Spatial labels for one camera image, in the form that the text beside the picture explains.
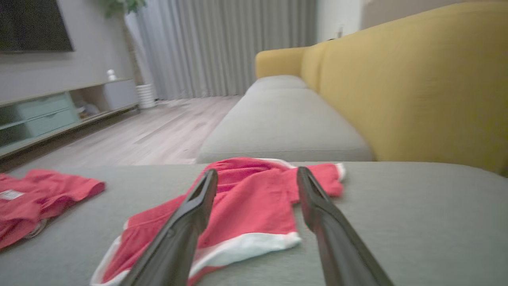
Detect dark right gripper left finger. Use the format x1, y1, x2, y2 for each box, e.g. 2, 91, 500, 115
119, 169, 218, 286

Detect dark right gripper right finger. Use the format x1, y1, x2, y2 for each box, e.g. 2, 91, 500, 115
296, 166, 394, 286

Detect red shorts with white trim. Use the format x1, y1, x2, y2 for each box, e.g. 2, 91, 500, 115
90, 157, 346, 286

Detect red jersey with white sleeves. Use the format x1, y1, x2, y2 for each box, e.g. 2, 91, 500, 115
0, 169, 106, 251

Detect white ribbed plant pot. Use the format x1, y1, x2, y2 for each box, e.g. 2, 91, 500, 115
135, 83, 158, 110

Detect pale bundle in cabinet shelf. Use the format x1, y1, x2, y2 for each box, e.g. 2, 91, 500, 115
75, 102, 100, 120

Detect low television cabinet teal drawers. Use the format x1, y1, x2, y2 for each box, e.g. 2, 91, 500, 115
0, 77, 139, 160

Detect grey pleated curtain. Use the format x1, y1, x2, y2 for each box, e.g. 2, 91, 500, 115
125, 0, 318, 100

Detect black wall television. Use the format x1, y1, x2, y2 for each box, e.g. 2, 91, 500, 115
0, 0, 75, 53

